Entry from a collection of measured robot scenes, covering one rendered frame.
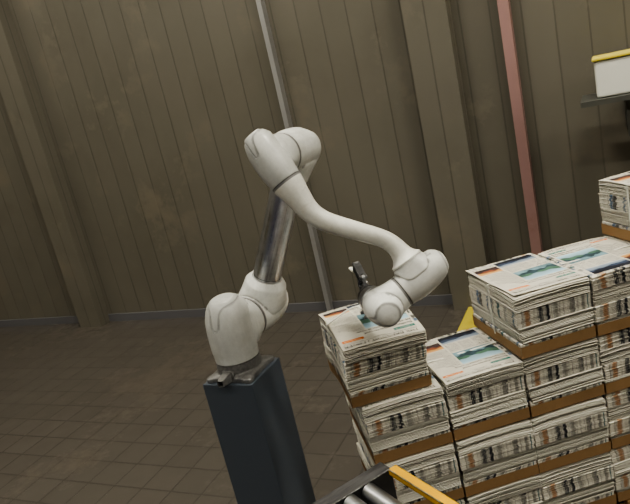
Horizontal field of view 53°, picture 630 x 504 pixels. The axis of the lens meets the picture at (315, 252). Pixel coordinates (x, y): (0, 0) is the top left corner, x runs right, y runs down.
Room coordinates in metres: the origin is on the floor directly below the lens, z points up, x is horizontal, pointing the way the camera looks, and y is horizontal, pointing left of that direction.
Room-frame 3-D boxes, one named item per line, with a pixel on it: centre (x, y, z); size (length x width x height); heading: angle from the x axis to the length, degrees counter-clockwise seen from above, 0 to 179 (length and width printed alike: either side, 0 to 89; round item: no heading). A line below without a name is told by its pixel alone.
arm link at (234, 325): (2.03, 0.34, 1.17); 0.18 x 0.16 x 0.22; 150
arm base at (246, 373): (2.00, 0.35, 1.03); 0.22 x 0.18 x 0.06; 153
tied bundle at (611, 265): (2.19, -1.02, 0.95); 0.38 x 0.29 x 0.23; 7
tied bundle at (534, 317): (2.16, -0.73, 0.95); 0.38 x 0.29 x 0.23; 9
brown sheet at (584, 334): (2.16, -0.72, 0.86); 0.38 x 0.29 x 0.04; 9
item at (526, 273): (2.17, -0.73, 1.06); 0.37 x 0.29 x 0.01; 9
